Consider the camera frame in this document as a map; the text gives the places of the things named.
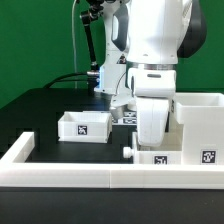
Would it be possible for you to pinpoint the black cable bundle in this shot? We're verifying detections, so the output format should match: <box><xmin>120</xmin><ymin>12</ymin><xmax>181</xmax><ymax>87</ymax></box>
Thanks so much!
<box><xmin>42</xmin><ymin>72</ymin><xmax>91</xmax><ymax>90</ymax></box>

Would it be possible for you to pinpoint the white drawer box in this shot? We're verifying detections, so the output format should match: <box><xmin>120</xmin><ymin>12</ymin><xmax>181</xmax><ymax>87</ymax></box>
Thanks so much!
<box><xmin>123</xmin><ymin>132</ymin><xmax>182</xmax><ymax>165</ymax></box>
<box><xmin>58</xmin><ymin>111</ymin><xmax>112</xmax><ymax>143</ymax></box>

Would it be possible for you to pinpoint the white U-shaped border fence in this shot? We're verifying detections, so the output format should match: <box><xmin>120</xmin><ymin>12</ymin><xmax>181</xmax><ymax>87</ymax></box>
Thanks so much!
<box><xmin>0</xmin><ymin>132</ymin><xmax>224</xmax><ymax>189</ymax></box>

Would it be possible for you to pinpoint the thin white cable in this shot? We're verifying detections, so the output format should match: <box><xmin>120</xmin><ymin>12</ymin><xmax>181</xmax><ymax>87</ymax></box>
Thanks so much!
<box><xmin>71</xmin><ymin>0</ymin><xmax>79</xmax><ymax>90</ymax></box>

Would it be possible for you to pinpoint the white front drawer box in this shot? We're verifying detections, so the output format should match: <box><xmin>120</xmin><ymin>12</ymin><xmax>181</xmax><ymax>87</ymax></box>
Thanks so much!
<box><xmin>123</xmin><ymin>132</ymin><xmax>182</xmax><ymax>165</ymax></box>

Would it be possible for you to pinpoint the white drawer cabinet frame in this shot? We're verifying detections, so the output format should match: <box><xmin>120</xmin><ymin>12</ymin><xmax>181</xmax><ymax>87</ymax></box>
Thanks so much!
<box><xmin>172</xmin><ymin>93</ymin><xmax>224</xmax><ymax>165</ymax></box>

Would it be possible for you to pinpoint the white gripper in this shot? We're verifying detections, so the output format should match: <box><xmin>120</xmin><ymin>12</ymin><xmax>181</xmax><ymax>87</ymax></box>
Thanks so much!
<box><xmin>128</xmin><ymin>68</ymin><xmax>176</xmax><ymax>147</ymax></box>

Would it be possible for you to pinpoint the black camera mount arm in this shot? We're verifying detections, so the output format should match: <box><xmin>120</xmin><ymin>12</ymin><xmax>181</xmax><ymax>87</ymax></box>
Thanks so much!
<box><xmin>80</xmin><ymin>0</ymin><xmax>104</xmax><ymax>90</ymax></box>

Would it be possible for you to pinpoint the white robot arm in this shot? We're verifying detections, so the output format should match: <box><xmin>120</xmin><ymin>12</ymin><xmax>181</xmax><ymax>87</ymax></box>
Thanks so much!
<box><xmin>96</xmin><ymin>0</ymin><xmax>206</xmax><ymax>146</ymax></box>

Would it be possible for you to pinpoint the white rear drawer box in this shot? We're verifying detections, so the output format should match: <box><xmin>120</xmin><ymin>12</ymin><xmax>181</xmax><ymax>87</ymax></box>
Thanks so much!
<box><xmin>58</xmin><ymin>111</ymin><xmax>112</xmax><ymax>143</ymax></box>

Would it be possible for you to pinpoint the white fiducial marker sheet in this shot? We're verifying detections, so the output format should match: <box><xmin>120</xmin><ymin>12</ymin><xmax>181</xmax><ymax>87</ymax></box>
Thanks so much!
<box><xmin>112</xmin><ymin>111</ymin><xmax>137</xmax><ymax>125</ymax></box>

